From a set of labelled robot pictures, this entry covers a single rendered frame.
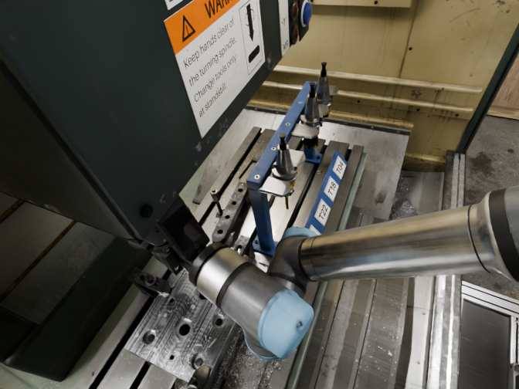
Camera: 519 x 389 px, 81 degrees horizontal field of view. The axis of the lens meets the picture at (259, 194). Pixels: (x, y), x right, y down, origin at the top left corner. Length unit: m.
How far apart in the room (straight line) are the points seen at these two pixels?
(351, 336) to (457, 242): 0.72
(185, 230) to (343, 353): 0.73
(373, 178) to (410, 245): 1.02
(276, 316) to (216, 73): 0.28
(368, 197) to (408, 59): 0.54
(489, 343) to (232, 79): 1.65
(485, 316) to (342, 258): 1.44
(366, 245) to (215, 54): 0.29
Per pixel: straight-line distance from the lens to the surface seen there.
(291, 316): 0.39
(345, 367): 1.05
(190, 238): 0.44
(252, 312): 0.40
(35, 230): 1.02
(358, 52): 1.34
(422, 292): 1.26
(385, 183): 1.40
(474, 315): 1.83
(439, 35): 1.30
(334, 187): 1.11
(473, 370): 1.74
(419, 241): 0.40
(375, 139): 1.48
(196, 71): 0.29
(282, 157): 0.72
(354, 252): 0.44
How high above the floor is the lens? 1.76
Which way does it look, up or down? 49 degrees down
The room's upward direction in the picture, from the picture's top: 10 degrees counter-clockwise
